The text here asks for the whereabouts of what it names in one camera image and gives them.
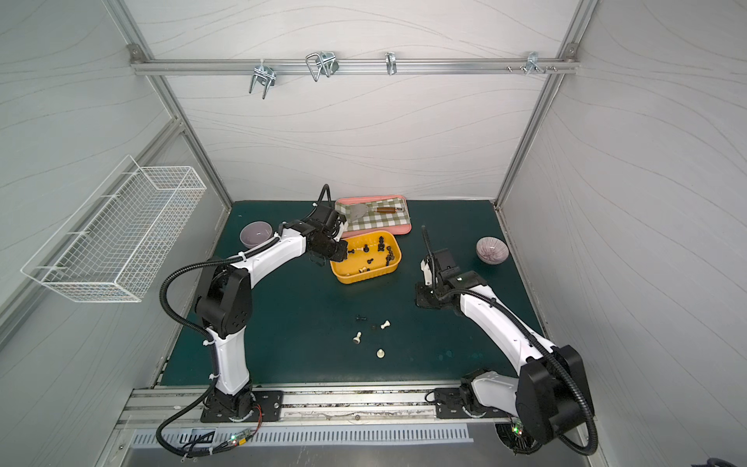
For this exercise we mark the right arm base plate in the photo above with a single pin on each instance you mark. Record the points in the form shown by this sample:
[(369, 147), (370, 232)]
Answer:
[(449, 405)]

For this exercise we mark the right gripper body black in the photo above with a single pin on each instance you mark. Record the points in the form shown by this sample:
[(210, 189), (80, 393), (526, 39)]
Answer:
[(440, 271)]

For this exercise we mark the metal bracket right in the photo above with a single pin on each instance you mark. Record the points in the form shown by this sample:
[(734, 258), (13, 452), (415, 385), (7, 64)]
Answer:
[(532, 66)]

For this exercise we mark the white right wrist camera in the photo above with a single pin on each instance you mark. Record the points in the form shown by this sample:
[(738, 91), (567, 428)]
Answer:
[(427, 271)]

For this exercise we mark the spatula with wooden handle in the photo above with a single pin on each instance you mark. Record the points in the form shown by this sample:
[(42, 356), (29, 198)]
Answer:
[(359, 211)]

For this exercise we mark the metal u-bolt clamp left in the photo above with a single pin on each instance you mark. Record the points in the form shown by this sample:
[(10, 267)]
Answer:
[(263, 78)]

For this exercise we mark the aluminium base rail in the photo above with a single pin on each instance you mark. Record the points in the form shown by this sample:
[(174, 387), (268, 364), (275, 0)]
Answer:
[(381, 402)]

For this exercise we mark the white wire basket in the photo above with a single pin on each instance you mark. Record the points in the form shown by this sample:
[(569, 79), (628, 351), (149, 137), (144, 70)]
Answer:
[(111, 247)]

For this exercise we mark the metal u-bolt clamp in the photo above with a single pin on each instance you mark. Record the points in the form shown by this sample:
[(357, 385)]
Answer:
[(322, 64), (263, 78)]

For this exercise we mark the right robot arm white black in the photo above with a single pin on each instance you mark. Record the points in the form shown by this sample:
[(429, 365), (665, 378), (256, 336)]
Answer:
[(549, 398)]

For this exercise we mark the pink tray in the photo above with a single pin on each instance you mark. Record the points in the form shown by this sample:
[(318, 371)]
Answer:
[(379, 215)]

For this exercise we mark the green checkered cloth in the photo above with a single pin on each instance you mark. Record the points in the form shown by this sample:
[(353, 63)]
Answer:
[(379, 217)]

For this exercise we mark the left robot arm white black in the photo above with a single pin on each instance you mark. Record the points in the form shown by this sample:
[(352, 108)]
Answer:
[(223, 302)]

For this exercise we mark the yellow plastic storage box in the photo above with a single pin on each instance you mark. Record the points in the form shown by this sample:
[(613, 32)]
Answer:
[(369, 256)]

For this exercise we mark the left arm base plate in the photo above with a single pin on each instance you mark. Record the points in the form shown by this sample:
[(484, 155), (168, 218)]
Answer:
[(248, 406)]

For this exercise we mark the aluminium crossbar rail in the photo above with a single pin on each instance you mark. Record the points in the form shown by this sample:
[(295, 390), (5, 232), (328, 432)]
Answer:
[(348, 67)]

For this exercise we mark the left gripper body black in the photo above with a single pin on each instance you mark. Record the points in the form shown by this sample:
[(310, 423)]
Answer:
[(337, 250)]

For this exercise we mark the metal u-bolt clamp middle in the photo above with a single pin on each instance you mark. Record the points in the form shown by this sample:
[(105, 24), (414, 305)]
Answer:
[(322, 64)]

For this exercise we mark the pink patterned bowl right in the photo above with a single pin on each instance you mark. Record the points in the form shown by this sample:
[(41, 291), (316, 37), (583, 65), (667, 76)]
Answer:
[(492, 251)]

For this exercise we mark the metal hook clamp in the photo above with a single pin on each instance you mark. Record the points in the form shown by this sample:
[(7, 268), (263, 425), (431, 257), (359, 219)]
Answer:
[(390, 63)]

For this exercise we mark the purple bowl left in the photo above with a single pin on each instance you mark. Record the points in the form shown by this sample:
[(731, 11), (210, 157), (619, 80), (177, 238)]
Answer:
[(256, 233)]

